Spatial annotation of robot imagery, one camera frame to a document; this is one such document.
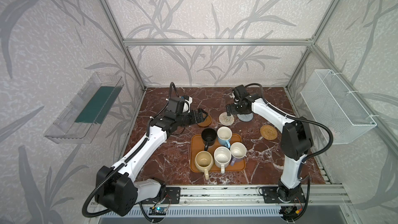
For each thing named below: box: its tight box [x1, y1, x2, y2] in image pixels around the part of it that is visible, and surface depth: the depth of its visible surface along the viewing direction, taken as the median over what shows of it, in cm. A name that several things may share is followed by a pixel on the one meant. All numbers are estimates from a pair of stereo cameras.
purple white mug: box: [230, 142, 248, 167], surface depth 84 cm
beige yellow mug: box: [194, 150, 214, 180], surface depth 78 cm
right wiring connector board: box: [279, 205, 303, 217], surface depth 75 cm
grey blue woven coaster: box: [236, 112, 254, 123], surface depth 104 cm
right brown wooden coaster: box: [196, 115, 212, 128], surface depth 101 cm
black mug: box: [201, 127, 218, 152], surface depth 88 cm
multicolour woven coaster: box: [218, 112, 235, 126], surface depth 104 cm
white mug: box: [213, 146, 232, 175], surface depth 81 cm
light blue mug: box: [217, 126, 233, 149], surface depth 88 cm
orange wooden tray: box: [224, 158, 247, 172], surface depth 82 cm
